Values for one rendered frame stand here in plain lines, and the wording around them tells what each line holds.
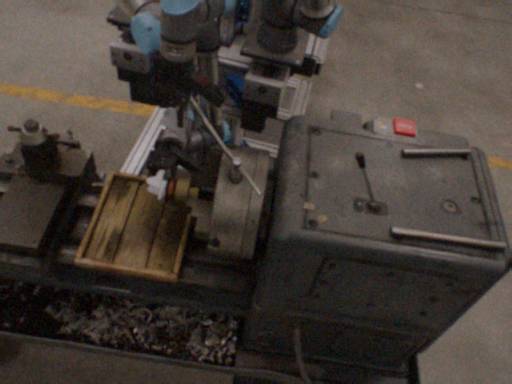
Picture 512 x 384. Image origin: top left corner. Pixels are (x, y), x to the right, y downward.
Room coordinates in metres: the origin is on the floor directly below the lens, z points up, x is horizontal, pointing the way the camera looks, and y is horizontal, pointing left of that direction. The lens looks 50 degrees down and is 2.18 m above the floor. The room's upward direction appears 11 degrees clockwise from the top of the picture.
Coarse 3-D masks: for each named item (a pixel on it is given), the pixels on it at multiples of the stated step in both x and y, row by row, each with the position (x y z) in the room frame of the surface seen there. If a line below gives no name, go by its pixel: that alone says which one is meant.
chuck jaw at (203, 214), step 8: (192, 200) 0.82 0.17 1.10; (200, 200) 0.82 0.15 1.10; (192, 208) 0.79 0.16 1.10; (200, 208) 0.80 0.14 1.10; (208, 208) 0.80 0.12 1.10; (192, 216) 0.77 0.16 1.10; (200, 216) 0.77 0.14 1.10; (208, 216) 0.77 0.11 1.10; (200, 224) 0.74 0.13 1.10; (208, 224) 0.75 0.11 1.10; (200, 232) 0.72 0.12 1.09; (208, 232) 0.72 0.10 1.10; (208, 240) 0.71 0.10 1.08; (216, 240) 0.71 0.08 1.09
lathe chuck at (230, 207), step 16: (224, 160) 0.86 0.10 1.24; (224, 176) 0.81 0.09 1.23; (224, 192) 0.78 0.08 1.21; (240, 192) 0.78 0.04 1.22; (224, 208) 0.74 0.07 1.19; (240, 208) 0.75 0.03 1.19; (224, 224) 0.72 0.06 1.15; (240, 224) 0.73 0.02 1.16; (224, 240) 0.71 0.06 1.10; (240, 240) 0.71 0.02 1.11
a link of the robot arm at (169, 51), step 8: (160, 40) 0.87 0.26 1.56; (160, 48) 0.86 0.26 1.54; (168, 48) 0.85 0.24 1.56; (176, 48) 0.85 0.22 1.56; (184, 48) 0.85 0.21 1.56; (192, 48) 0.87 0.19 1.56; (168, 56) 0.84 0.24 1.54; (176, 56) 0.84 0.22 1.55; (184, 56) 0.85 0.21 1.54; (192, 56) 0.87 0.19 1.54
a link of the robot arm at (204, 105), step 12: (204, 24) 1.22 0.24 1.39; (204, 36) 1.21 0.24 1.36; (216, 36) 1.25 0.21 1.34; (204, 48) 1.22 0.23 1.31; (216, 48) 1.24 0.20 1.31; (204, 60) 1.22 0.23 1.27; (216, 60) 1.24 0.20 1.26; (204, 72) 1.21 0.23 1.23; (216, 72) 1.23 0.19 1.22; (216, 84) 1.22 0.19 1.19; (204, 108) 1.19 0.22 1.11; (216, 108) 1.20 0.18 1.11; (216, 120) 1.19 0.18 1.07; (204, 132) 1.17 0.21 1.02; (216, 132) 1.18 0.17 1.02; (228, 132) 1.21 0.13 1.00; (204, 144) 1.14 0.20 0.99; (216, 144) 1.17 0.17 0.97
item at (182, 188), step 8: (168, 184) 0.84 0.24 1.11; (176, 184) 0.85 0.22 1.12; (184, 184) 0.85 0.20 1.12; (168, 192) 0.82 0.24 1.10; (176, 192) 0.83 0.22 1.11; (184, 192) 0.83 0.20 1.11; (192, 192) 0.84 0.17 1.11; (168, 200) 0.82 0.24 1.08; (176, 200) 0.81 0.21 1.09; (184, 200) 0.81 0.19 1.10
